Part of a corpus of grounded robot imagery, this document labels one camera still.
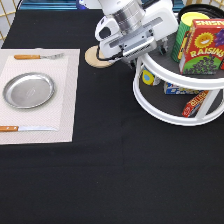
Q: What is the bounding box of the white silver gripper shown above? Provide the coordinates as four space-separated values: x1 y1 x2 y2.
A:
95 0 178 69

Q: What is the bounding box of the white two-tier lazy Susan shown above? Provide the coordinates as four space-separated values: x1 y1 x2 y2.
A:
133 34 224 126

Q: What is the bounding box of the black plastic bowl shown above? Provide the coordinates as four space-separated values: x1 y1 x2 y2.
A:
178 4 224 20

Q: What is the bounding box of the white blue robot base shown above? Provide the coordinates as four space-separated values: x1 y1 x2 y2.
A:
76 0 101 9

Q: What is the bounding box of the silver metal plate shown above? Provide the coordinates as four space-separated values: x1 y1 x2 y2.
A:
2 72 55 109

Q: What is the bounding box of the yellow blue tin can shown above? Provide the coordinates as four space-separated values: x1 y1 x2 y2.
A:
142 69 160 86

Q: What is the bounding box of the yellow green striped canister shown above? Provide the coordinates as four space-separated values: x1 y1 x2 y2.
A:
171 12 208 62

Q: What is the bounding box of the red raisins box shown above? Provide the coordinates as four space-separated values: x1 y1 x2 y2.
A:
179 19 224 75

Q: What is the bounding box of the round wooden coaster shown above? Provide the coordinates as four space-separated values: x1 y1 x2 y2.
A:
85 46 112 68

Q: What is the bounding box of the red orange lower box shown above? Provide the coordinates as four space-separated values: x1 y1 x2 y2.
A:
182 90 208 117

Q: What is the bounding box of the beige woven placemat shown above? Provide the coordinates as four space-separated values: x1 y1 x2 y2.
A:
0 49 80 145

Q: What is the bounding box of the wooden handled fork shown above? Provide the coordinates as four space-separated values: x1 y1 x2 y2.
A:
14 53 64 60

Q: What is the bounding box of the wooden handled knife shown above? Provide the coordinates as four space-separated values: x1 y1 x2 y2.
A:
0 126 57 132

